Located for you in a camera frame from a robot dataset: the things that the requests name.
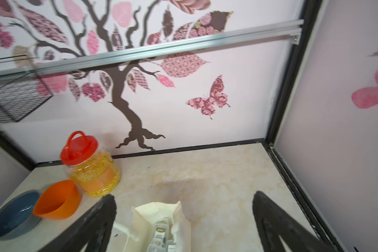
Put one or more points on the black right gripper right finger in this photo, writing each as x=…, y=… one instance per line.
x=276, y=226

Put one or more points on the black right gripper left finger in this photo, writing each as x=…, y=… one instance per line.
x=90, y=233

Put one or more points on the cream canvas tote bag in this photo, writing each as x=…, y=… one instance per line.
x=138, y=235

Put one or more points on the clear compass set case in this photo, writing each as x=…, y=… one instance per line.
x=160, y=236

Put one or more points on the orange plastic bowl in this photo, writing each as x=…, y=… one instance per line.
x=59, y=201

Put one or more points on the red lid yellow candy jar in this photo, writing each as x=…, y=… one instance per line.
x=90, y=165

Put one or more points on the blue grey bowl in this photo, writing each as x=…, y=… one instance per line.
x=17, y=217

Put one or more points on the black left corner post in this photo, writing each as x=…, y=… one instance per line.
x=19, y=155

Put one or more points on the black wire basket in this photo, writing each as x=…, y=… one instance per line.
x=21, y=92

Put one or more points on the aluminium rail back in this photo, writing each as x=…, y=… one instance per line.
x=290, y=30

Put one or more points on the black corner frame post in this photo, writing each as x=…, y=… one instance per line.
x=309, y=14

